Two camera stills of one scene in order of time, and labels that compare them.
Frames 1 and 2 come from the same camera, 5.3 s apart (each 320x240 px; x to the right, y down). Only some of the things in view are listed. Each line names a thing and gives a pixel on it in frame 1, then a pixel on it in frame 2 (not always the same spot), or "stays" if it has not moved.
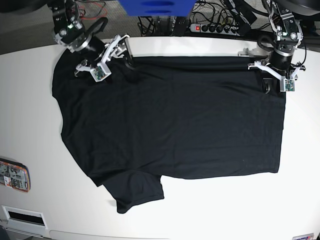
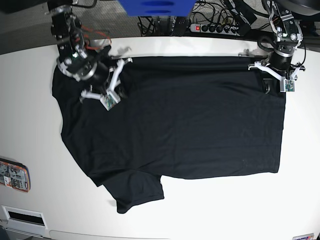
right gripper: x=280 y=66 stays
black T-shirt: x=183 y=117 stays
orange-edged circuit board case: x=15 y=174 stays
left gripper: x=103 y=52 -> x=105 y=80
